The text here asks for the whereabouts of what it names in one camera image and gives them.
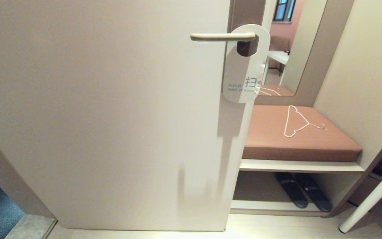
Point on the white bench shelf unit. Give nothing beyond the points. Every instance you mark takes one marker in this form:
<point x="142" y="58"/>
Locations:
<point x="293" y="165"/>

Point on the dark slipper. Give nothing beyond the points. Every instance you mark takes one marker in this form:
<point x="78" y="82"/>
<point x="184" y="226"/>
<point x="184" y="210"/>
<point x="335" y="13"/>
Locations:
<point x="317" y="196"/>
<point x="293" y="192"/>

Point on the beige room door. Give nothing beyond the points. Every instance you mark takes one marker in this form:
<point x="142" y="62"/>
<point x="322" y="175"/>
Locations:
<point x="111" y="99"/>

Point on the brown bench cushion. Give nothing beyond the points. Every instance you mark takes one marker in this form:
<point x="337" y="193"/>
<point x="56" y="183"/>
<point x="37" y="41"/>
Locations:
<point x="277" y="146"/>

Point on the white table leg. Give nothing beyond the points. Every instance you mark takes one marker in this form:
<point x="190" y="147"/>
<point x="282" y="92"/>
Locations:
<point x="370" y="199"/>

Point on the wall mirror with beige frame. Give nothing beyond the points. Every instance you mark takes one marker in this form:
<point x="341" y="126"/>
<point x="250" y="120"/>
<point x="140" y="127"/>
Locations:
<point x="310" y="20"/>

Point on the white door hanger sign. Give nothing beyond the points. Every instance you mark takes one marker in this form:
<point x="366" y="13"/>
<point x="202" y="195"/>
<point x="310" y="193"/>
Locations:
<point x="240" y="73"/>

